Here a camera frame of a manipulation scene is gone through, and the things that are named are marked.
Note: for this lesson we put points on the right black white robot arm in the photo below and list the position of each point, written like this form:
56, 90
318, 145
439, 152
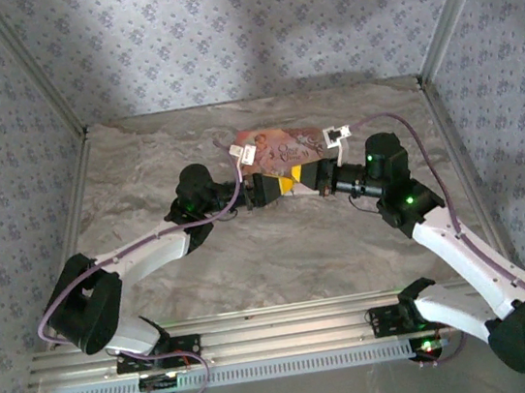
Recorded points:
478, 269

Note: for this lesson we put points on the aluminium mounting beam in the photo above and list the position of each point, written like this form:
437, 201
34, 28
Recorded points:
286, 330

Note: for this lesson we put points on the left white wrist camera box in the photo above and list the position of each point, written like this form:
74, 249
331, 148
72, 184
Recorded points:
247, 154

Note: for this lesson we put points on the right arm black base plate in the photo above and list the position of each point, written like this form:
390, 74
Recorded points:
383, 326

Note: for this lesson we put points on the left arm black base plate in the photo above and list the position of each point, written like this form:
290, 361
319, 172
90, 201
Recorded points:
192, 343

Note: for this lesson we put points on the aluminium corner post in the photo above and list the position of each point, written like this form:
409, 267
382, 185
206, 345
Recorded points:
451, 8
35, 67

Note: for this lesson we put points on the pink floral printed box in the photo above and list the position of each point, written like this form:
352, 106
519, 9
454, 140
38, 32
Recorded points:
280, 150

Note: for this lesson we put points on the aluminium side rail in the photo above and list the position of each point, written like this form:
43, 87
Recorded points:
451, 140
77, 193

